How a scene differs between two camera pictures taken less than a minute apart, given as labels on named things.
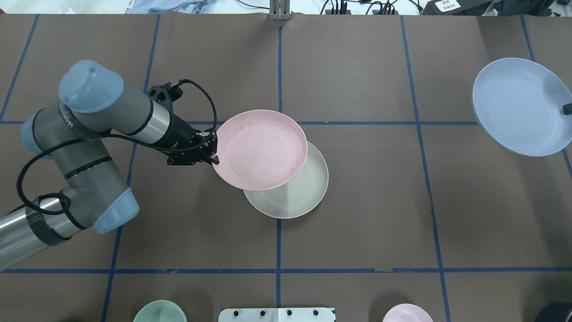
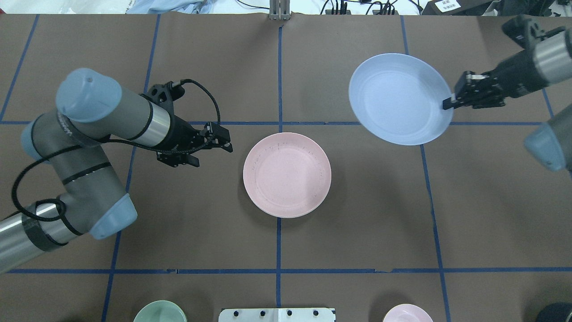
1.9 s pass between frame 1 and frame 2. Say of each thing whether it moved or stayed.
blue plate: moved
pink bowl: stayed
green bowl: stayed
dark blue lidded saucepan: stayed
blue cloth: stayed
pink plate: moved
